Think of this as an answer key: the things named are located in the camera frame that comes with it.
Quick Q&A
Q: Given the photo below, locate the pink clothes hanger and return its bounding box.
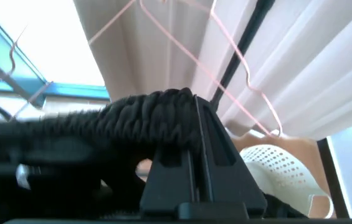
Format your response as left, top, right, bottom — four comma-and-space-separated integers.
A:
87, 0, 285, 138
0, 26, 54, 124

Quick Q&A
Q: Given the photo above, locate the black garment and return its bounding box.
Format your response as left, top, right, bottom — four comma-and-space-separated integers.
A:
0, 87, 202, 220

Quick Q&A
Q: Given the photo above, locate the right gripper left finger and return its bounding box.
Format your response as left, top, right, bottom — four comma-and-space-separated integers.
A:
139, 146, 200, 218

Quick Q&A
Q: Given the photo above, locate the white laundry basket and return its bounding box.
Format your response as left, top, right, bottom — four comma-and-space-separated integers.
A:
239, 144, 335, 220

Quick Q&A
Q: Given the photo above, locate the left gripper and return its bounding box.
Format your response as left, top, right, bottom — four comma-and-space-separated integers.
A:
0, 155, 102, 223

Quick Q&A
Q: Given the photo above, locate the black clothes rack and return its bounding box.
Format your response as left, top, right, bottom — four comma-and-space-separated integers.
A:
0, 0, 276, 122

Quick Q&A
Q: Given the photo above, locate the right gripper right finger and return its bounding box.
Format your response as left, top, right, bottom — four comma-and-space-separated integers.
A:
194, 95, 269, 218

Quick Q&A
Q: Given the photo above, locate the window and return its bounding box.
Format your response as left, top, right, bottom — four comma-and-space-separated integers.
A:
0, 0, 112, 122

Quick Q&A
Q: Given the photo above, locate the beige curtain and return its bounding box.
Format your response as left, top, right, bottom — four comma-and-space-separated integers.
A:
72, 0, 352, 141

